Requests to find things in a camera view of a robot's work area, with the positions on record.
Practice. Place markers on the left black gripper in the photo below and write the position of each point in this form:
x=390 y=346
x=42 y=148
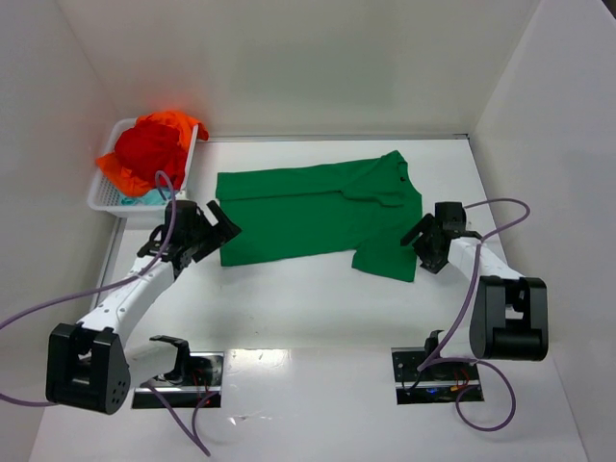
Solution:
x=203 y=239

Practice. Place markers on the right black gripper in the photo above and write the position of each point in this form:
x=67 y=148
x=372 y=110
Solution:
x=430 y=245

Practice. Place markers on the green t shirt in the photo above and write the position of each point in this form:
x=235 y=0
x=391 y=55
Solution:
x=363 y=206

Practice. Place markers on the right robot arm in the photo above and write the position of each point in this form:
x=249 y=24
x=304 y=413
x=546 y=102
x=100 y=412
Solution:
x=509 y=311

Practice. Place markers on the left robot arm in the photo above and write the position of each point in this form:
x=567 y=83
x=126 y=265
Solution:
x=88 y=363

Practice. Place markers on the teal t shirt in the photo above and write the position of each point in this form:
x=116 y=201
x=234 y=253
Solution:
x=151 y=198

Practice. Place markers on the orange t shirt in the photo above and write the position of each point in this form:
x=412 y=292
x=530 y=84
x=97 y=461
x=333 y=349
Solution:
x=123 y=178

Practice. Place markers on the red t shirt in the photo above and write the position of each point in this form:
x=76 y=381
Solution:
x=151 y=146

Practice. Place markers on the white plastic basket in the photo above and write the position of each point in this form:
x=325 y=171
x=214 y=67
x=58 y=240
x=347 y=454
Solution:
x=104 y=196

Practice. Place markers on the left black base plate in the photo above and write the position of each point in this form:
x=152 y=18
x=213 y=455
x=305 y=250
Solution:
x=199 y=377

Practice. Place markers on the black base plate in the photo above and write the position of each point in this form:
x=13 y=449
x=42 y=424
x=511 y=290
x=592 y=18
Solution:
x=199 y=377
x=442 y=383

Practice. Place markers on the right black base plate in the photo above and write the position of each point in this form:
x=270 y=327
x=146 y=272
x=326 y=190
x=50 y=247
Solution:
x=442 y=383

